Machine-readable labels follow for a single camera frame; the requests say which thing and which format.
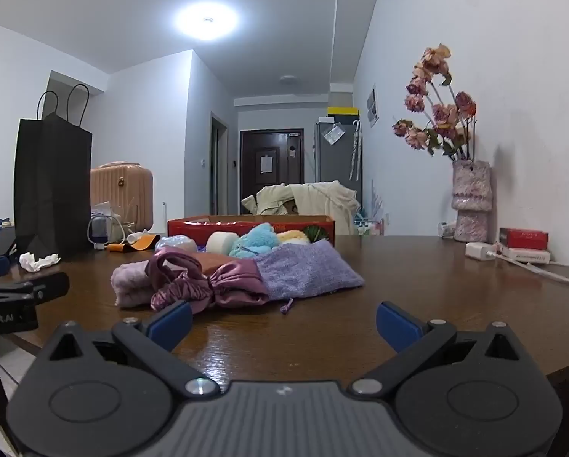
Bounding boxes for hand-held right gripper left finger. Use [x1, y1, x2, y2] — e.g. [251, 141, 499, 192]
[35, 301, 221, 397]

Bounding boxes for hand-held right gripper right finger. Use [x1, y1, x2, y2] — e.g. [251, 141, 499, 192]
[348, 301, 535, 397]

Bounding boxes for pink towel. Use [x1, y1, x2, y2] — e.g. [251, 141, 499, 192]
[112, 262, 160, 306]

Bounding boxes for purple satin drawstring bag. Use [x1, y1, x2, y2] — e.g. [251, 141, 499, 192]
[145, 250, 270, 315]

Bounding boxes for iridescent mesh ball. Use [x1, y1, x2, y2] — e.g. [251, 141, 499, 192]
[155, 235, 199, 254]

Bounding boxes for white roll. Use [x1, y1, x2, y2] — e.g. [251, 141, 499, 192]
[205, 232, 240, 256]

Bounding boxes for red cardboard box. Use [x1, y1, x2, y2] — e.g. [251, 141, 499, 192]
[167, 215, 337, 248]

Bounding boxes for lavender knit pouch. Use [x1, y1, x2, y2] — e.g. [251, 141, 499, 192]
[255, 242, 366, 315]

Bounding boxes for crumpled white tissue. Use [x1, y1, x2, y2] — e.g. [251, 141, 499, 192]
[19, 252, 61, 273]

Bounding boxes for blue white pouch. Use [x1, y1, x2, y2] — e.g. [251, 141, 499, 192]
[90, 201, 137, 248]

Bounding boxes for black paper bag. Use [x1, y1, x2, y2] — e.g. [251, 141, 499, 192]
[14, 84, 93, 262]

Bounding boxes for white charger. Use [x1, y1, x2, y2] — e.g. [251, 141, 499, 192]
[465, 242, 504, 260]

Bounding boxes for pink ribbed suitcase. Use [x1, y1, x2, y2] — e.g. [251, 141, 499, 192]
[90, 162, 154, 240]

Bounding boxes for yellow plush toy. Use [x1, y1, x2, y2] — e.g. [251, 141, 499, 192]
[277, 230, 310, 247]

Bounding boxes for beige jacket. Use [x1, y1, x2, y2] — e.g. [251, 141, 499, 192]
[241, 181, 361, 235]

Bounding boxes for pink speckled vase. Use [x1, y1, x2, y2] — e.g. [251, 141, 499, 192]
[451, 159, 494, 243]

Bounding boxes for white flat box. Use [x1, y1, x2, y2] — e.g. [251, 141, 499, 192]
[501, 248, 552, 265]

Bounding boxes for red flat box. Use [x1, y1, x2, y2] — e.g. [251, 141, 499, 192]
[498, 227, 549, 251]

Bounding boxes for grey refrigerator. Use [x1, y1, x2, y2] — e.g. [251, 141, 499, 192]
[314, 121, 362, 196]

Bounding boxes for white umbrella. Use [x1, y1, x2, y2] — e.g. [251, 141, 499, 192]
[348, 120, 362, 182]

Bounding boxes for dark brown door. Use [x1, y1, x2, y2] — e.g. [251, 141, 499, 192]
[240, 128, 305, 201]

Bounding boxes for dried pink flowers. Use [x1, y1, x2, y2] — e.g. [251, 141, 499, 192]
[392, 44, 478, 161]

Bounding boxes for yellow black box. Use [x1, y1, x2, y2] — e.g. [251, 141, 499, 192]
[319, 106, 360, 125]

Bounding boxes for round ceiling lamp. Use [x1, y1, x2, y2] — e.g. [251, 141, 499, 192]
[175, 2, 240, 41]

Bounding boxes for orange strap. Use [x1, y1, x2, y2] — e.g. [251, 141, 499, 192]
[107, 234, 161, 252]

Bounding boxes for white charger cable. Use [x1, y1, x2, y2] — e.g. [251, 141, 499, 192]
[496, 248, 569, 289]

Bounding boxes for grey interior door frame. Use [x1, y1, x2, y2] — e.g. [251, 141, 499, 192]
[210, 112, 229, 216]

